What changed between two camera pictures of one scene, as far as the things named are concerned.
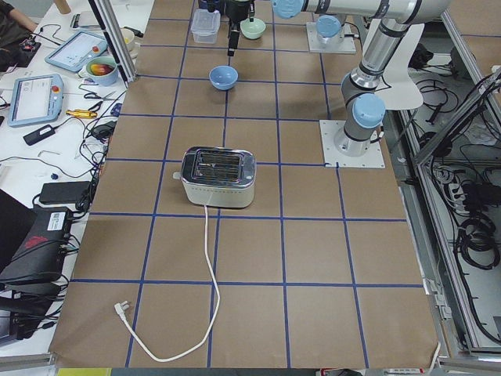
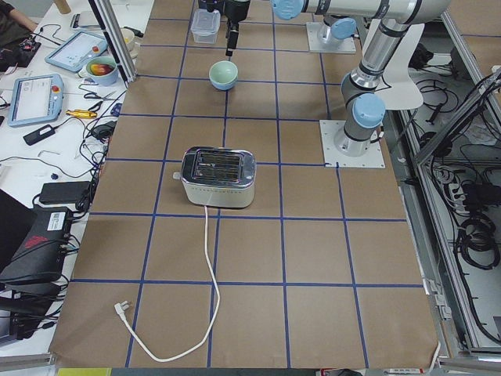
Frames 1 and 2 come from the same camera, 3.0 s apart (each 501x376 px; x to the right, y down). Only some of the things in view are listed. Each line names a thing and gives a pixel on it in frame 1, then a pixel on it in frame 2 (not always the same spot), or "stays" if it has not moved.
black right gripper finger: (234, 37) stays
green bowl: (252, 30) -> (223, 72)
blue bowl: (223, 77) stays
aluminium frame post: (113, 27) stays
